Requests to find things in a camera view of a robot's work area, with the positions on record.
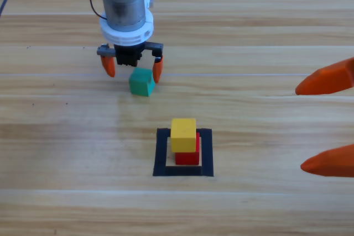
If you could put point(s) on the red wooden block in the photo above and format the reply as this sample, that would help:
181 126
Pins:
188 158

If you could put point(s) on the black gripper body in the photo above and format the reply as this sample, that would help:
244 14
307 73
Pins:
127 56

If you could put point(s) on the black tape square outline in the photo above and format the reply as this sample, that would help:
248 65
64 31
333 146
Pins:
160 153

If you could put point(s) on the green wooden block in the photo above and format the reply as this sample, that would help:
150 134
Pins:
141 84

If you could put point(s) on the yellow wooden block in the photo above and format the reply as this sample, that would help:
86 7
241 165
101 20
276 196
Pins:
184 136

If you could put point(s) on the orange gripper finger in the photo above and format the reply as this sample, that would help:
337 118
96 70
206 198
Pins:
332 165
326 82
157 71
108 66

